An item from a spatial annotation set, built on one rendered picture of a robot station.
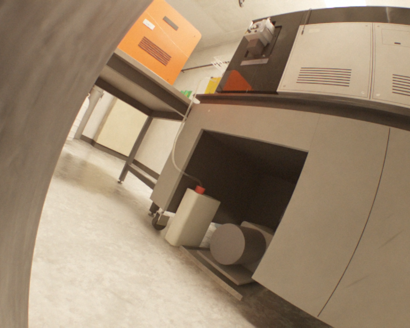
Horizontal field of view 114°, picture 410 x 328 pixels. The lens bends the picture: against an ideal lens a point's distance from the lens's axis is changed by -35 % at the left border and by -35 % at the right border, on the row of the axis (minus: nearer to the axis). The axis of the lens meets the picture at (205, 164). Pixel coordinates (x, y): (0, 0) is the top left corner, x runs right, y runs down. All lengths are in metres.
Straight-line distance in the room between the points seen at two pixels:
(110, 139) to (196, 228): 3.09
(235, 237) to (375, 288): 0.54
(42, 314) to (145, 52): 1.11
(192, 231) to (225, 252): 0.22
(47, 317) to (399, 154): 0.85
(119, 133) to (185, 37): 2.88
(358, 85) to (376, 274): 0.62
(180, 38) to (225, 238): 1.07
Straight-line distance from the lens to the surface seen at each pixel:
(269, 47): 1.20
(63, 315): 0.45
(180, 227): 0.95
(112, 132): 3.87
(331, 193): 0.59
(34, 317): 0.43
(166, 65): 1.18
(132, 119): 3.96
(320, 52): 1.00
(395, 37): 1.05
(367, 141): 0.64
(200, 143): 0.97
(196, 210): 0.95
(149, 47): 1.15
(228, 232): 0.85
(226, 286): 0.80
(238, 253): 0.82
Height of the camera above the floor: 0.34
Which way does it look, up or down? 4 degrees up
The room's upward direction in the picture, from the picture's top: 25 degrees clockwise
